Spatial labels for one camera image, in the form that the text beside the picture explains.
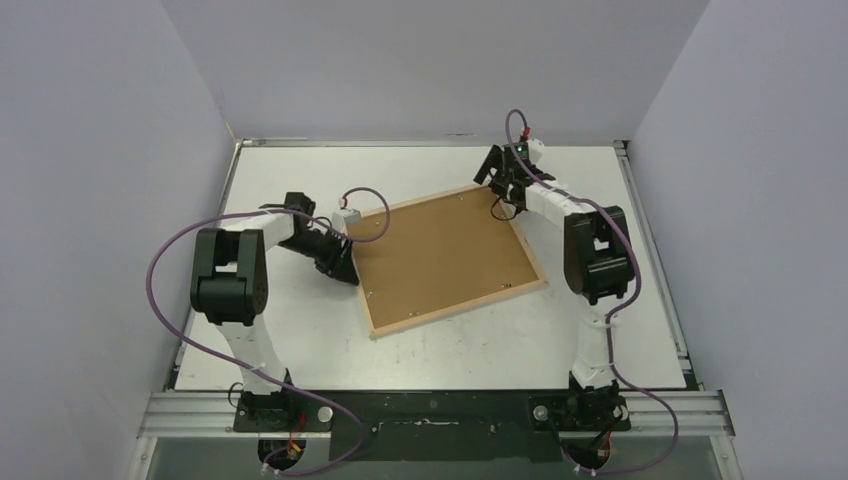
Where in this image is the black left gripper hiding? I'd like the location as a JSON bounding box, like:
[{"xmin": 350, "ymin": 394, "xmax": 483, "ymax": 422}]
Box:
[{"xmin": 277, "ymin": 229, "xmax": 359, "ymax": 286}]

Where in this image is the brown frame backing board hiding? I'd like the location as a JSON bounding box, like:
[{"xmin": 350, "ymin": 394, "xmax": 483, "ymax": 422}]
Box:
[{"xmin": 349, "ymin": 186, "xmax": 541, "ymax": 331}]

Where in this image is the light wooden picture frame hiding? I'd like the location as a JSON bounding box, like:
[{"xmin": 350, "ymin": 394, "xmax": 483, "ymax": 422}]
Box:
[{"xmin": 344, "ymin": 182, "xmax": 550, "ymax": 340}]

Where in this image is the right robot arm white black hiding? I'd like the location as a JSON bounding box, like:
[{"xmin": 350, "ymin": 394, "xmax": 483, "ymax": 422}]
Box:
[{"xmin": 473, "ymin": 139, "xmax": 638, "ymax": 429}]

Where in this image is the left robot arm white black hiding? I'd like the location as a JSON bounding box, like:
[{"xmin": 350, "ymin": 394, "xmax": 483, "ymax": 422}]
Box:
[{"xmin": 190, "ymin": 192, "xmax": 361, "ymax": 431}]

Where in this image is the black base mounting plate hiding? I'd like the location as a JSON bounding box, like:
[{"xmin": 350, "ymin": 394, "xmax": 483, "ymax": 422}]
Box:
[{"xmin": 232, "ymin": 387, "xmax": 631, "ymax": 470}]

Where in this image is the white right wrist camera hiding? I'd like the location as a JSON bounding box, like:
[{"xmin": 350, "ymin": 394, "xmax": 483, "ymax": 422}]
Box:
[{"xmin": 517, "ymin": 127, "xmax": 546, "ymax": 165}]

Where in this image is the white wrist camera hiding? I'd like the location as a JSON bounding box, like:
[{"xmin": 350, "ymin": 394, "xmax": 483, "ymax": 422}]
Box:
[
  {"xmin": 330, "ymin": 197, "xmax": 362, "ymax": 239},
  {"xmin": 517, "ymin": 127, "xmax": 546, "ymax": 165}
]

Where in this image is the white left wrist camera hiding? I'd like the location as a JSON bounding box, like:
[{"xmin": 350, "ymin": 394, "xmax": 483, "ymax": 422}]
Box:
[{"xmin": 330, "ymin": 197, "xmax": 362, "ymax": 239}]

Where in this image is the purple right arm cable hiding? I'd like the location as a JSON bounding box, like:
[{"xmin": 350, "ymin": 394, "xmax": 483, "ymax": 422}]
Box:
[{"xmin": 504, "ymin": 108, "xmax": 680, "ymax": 477}]

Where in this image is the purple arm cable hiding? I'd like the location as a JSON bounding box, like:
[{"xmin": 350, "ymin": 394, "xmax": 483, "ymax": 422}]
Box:
[
  {"xmin": 145, "ymin": 186, "xmax": 393, "ymax": 478},
  {"xmin": 504, "ymin": 108, "xmax": 680, "ymax": 477}
]

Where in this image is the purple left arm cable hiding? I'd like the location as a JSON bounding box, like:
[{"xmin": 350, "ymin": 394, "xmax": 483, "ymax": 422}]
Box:
[{"xmin": 145, "ymin": 186, "xmax": 393, "ymax": 478}]

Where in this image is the aluminium front rail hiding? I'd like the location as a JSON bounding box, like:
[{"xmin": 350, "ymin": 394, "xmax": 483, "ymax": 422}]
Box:
[{"xmin": 138, "ymin": 391, "xmax": 735, "ymax": 439}]

